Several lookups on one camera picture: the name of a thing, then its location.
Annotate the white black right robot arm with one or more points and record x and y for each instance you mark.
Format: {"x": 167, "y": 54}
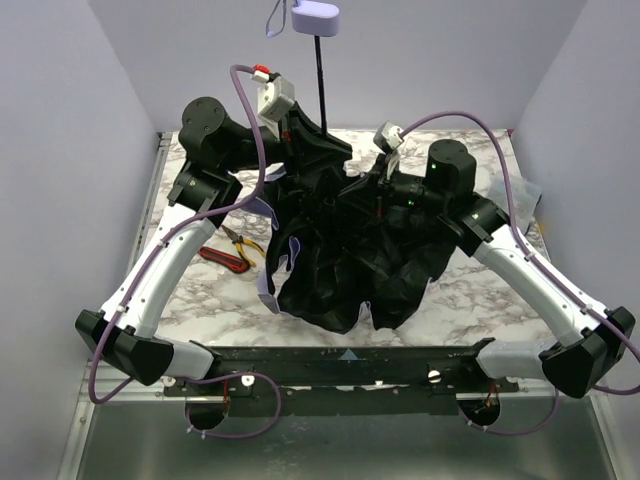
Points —
{"x": 431, "y": 216}

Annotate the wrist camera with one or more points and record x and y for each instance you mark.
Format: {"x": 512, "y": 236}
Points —
{"x": 388, "y": 139}
{"x": 275, "y": 97}

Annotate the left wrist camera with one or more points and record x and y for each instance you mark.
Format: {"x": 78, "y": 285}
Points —
{"x": 275, "y": 97}

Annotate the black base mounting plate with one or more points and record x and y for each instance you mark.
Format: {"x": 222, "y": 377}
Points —
{"x": 315, "y": 381}

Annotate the yellow handled pliers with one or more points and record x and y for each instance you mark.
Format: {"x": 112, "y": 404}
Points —
{"x": 240, "y": 242}

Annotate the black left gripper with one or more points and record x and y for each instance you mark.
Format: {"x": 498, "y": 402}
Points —
{"x": 310, "y": 148}

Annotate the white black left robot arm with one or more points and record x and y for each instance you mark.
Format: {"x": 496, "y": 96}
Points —
{"x": 224, "y": 170}

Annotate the lavender folding umbrella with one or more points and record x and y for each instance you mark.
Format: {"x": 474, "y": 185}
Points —
{"x": 326, "y": 260}

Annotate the red black cutter tool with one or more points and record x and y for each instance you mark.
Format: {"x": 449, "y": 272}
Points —
{"x": 232, "y": 263}

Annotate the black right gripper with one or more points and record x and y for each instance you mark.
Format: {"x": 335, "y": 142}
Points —
{"x": 368, "y": 187}

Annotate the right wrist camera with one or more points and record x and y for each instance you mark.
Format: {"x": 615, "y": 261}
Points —
{"x": 388, "y": 139}

